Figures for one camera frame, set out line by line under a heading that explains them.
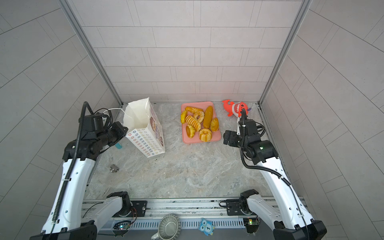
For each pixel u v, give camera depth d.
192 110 1.06
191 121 0.99
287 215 0.37
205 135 0.93
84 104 0.49
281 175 0.41
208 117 1.04
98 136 0.50
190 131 0.94
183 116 1.02
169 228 0.66
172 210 0.72
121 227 0.65
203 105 1.11
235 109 1.05
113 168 0.81
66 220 0.36
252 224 0.68
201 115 1.02
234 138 0.63
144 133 0.69
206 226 0.65
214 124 0.99
